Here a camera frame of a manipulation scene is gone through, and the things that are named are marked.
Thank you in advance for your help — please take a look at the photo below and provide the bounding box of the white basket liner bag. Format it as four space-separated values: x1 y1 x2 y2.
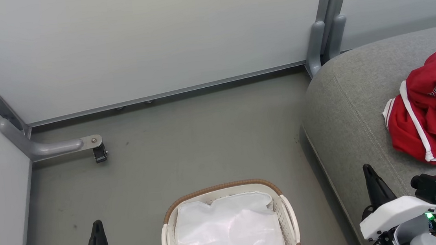
172 189 288 245

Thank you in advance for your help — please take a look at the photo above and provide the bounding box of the dark metal hinge plate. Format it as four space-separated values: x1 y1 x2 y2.
0 91 26 134

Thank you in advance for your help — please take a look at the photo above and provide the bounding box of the grey fabric sofa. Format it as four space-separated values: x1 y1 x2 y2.
293 22 436 245

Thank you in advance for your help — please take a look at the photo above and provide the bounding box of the white laundry basket brown rim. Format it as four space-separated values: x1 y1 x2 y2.
157 175 302 245

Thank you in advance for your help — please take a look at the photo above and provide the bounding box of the grey rounded partition foot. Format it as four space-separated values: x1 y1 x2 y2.
302 20 329 77
323 14 350 63

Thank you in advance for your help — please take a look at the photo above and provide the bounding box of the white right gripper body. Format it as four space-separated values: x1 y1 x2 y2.
358 193 436 241

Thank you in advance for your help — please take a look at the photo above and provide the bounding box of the grey partition bottom rail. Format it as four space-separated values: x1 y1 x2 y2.
24 60 311 128

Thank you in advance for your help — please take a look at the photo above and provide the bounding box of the red white sports jersey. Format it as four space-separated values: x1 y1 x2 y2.
377 48 436 171

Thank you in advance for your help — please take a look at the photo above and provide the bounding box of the grey partition foot with plate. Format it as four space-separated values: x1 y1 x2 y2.
0 111 105 166

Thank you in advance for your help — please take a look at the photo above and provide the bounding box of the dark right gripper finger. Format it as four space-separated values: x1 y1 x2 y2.
362 161 399 215

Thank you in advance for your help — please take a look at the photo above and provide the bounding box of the black caster wheel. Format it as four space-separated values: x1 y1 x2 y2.
92 142 109 164

